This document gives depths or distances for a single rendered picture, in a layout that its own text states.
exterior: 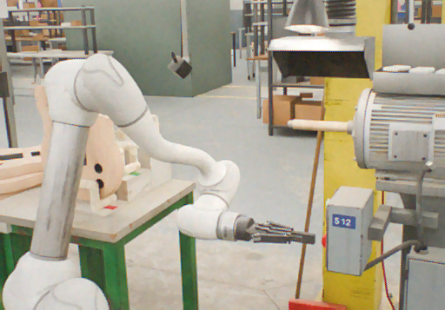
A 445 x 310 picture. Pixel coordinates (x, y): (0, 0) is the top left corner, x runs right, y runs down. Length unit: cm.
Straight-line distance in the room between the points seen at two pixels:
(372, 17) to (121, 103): 151
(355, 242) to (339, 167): 128
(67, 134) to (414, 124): 96
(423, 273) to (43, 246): 106
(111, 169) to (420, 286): 106
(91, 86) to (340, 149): 161
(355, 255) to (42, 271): 83
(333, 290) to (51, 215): 184
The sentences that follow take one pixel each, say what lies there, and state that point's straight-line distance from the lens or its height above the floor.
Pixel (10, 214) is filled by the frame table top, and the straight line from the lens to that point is 215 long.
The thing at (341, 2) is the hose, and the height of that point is 164.
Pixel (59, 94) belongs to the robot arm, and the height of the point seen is 143.
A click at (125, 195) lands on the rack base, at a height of 96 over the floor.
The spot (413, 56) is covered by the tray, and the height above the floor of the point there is 147.
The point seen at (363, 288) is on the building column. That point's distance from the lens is 299.
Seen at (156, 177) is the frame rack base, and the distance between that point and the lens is 224.
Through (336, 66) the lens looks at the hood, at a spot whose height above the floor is 143.
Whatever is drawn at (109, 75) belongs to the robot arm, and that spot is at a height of 149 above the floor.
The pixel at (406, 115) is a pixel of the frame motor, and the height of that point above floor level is 132.
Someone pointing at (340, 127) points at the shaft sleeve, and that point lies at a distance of 179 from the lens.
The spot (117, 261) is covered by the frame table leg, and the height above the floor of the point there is 82.
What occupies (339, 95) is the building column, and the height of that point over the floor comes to 120.
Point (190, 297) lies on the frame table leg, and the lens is 246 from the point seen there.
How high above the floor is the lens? 165
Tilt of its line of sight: 14 degrees down
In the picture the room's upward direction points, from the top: 2 degrees counter-clockwise
